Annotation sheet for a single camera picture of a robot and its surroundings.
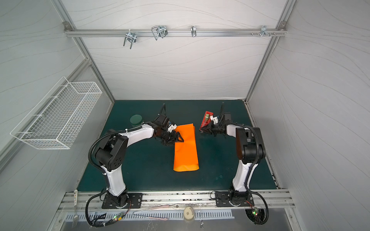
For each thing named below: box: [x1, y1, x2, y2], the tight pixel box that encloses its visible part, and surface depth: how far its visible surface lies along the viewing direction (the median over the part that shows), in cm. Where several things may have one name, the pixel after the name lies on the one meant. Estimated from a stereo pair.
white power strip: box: [73, 189, 78, 207], surface depth 75 cm
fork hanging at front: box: [71, 206, 80, 229], surface depth 70 cm
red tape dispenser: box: [199, 111, 214, 131], surface depth 103 cm
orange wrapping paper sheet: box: [173, 123, 200, 172], surface depth 86 cm
